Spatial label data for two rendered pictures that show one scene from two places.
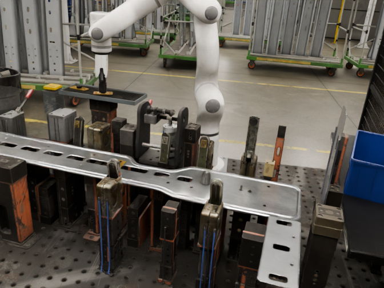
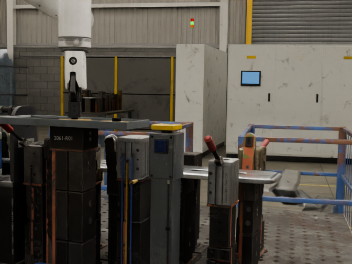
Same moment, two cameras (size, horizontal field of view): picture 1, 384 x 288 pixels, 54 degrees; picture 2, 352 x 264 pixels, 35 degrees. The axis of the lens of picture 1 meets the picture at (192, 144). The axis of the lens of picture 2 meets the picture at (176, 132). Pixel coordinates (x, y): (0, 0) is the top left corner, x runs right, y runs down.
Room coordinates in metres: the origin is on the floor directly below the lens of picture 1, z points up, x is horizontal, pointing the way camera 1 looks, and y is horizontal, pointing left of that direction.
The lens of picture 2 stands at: (3.02, 0.83, 1.25)
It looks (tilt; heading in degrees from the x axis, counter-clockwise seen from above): 5 degrees down; 186
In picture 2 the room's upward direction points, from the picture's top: 1 degrees clockwise
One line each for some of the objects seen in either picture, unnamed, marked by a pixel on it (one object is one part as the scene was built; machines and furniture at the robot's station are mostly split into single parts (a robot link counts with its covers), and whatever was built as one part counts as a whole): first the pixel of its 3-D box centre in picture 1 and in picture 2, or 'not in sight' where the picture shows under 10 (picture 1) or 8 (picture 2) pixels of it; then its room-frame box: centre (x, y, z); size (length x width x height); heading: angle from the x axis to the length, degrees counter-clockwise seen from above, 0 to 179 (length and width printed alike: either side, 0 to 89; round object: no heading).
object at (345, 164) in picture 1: (368, 182); not in sight; (1.21, -0.65, 1.02); 0.90 x 0.22 x 0.03; 165
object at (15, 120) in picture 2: (103, 93); (74, 121); (1.62, 0.41, 1.16); 0.37 x 0.14 x 0.02; 75
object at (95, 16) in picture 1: (100, 28); (75, 12); (1.61, 0.41, 1.44); 0.09 x 0.08 x 0.13; 6
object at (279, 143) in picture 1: (272, 187); not in sight; (1.25, -0.32, 0.95); 0.03 x 0.01 x 0.50; 75
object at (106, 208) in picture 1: (110, 223); not in sight; (1.05, 0.26, 0.87); 0.12 x 0.09 x 0.35; 165
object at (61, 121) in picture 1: (66, 155); (134, 207); (1.48, 0.55, 0.90); 0.13 x 0.10 x 0.41; 165
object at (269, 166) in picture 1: (263, 204); not in sight; (1.22, -0.29, 0.88); 0.04 x 0.04 x 0.36; 75
